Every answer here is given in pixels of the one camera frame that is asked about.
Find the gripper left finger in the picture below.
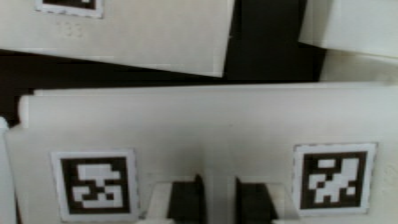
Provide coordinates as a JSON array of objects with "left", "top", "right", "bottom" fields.
[{"left": 139, "top": 175, "right": 209, "bottom": 224}]

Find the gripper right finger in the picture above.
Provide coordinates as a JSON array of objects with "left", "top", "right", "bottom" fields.
[{"left": 235, "top": 179, "right": 303, "bottom": 224}]

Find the white door panel with handle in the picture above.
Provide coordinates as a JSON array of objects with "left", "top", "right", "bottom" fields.
[{"left": 6, "top": 83, "right": 398, "bottom": 224}]

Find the white cabinet body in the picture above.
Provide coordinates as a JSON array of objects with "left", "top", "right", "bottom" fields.
[{"left": 299, "top": 0, "right": 398, "bottom": 85}]

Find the white marker base sheet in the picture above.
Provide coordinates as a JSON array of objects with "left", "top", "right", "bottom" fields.
[{"left": 0, "top": 117, "right": 19, "bottom": 224}]

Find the small white flat panel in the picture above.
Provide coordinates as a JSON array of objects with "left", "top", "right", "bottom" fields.
[{"left": 0, "top": 0, "right": 235, "bottom": 77}]

